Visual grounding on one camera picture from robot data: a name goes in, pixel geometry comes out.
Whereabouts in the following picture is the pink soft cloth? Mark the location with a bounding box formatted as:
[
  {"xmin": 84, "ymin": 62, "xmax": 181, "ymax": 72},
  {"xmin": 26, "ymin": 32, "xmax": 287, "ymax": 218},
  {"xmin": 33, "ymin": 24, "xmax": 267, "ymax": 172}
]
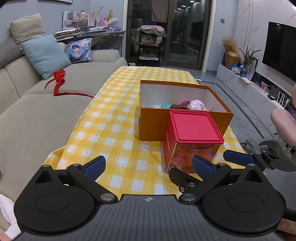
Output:
[{"xmin": 187, "ymin": 99, "xmax": 208, "ymax": 111}]

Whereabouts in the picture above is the teal soft toy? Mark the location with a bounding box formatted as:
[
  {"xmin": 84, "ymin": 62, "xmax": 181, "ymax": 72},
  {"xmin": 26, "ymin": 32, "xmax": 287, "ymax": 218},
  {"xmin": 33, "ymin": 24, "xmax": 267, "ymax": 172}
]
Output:
[{"xmin": 161, "ymin": 104, "xmax": 171, "ymax": 109}]

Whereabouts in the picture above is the red lidded plastic container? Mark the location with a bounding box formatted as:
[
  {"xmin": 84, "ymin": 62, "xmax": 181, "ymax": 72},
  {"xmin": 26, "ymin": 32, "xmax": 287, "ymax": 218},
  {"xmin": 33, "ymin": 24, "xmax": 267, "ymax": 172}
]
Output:
[{"xmin": 163, "ymin": 109, "xmax": 224, "ymax": 174}]

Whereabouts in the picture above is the white tv console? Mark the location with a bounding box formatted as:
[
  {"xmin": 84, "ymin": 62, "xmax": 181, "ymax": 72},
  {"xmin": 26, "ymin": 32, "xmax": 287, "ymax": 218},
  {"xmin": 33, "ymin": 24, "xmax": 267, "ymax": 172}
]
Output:
[{"xmin": 216, "ymin": 64, "xmax": 283, "ymax": 126}]

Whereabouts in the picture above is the yellow checkered tablecloth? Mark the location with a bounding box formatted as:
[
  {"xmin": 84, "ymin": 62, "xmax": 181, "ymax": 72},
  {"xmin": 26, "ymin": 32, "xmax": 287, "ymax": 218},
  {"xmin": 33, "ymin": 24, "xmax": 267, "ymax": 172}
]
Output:
[{"xmin": 43, "ymin": 66, "xmax": 247, "ymax": 202}]

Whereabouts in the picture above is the orange cardboard box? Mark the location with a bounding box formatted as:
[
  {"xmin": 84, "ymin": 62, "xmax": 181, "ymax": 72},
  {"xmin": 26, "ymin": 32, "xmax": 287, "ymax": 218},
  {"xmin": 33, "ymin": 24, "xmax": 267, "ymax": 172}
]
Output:
[{"xmin": 139, "ymin": 80, "xmax": 234, "ymax": 142}]

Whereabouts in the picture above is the beige sofa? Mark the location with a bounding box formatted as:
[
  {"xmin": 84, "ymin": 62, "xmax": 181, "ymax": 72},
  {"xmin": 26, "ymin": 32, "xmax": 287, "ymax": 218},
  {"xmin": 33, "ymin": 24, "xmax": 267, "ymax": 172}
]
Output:
[{"xmin": 1, "ymin": 50, "xmax": 127, "ymax": 201}]

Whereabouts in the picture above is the green potted plant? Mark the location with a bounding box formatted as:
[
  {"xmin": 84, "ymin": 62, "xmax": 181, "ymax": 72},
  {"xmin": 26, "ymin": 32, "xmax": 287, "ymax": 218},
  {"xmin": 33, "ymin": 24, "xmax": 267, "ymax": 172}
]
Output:
[{"xmin": 240, "ymin": 46, "xmax": 261, "ymax": 77}]

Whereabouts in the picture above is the black television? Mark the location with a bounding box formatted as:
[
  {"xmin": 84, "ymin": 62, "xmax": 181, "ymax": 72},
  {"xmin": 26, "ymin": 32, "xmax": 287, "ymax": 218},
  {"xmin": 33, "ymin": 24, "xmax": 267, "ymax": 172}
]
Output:
[{"xmin": 262, "ymin": 22, "xmax": 296, "ymax": 81}]

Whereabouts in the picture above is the gold vase with dried flowers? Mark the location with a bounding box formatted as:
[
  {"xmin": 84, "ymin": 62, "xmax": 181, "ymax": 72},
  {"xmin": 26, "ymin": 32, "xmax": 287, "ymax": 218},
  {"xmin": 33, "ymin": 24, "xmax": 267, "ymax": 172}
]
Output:
[{"xmin": 222, "ymin": 37, "xmax": 241, "ymax": 69}]

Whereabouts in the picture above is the red ribbon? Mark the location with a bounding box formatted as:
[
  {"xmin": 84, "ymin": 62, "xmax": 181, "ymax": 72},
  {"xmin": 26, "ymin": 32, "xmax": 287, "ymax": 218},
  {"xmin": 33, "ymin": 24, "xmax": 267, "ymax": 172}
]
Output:
[{"xmin": 44, "ymin": 69, "xmax": 93, "ymax": 98}]

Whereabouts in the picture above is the blue floral cushion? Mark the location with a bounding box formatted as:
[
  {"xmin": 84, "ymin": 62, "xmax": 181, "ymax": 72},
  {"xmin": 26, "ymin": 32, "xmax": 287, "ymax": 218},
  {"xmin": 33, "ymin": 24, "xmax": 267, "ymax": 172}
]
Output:
[{"xmin": 65, "ymin": 38, "xmax": 93, "ymax": 63}]

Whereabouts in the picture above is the light blue cushion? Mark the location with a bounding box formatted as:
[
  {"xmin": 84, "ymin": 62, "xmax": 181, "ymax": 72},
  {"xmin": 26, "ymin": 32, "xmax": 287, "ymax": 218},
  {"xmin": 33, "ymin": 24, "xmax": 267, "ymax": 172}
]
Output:
[{"xmin": 21, "ymin": 35, "xmax": 71, "ymax": 79}]

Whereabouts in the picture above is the cluttered side desk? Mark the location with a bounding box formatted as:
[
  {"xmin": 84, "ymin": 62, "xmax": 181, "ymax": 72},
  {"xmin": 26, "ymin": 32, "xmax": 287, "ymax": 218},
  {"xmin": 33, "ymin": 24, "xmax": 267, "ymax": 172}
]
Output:
[{"xmin": 54, "ymin": 4, "xmax": 125, "ymax": 46}]

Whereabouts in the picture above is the dark grey cushion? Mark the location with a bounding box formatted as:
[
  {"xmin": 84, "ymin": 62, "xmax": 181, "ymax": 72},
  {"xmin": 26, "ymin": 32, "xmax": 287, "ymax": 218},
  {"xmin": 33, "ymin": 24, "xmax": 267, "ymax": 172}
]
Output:
[{"xmin": 0, "ymin": 38, "xmax": 23, "ymax": 68}]

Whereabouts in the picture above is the black shelf cart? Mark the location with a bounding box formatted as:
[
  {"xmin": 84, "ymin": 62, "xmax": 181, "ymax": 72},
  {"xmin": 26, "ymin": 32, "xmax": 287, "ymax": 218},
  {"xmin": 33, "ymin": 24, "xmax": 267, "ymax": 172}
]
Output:
[{"xmin": 137, "ymin": 25, "xmax": 167, "ymax": 67}]

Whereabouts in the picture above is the beige cushion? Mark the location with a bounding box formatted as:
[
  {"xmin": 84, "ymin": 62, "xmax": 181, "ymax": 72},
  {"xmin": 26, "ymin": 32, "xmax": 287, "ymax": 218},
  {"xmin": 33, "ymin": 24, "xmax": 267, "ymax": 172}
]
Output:
[{"xmin": 10, "ymin": 13, "xmax": 45, "ymax": 49}]

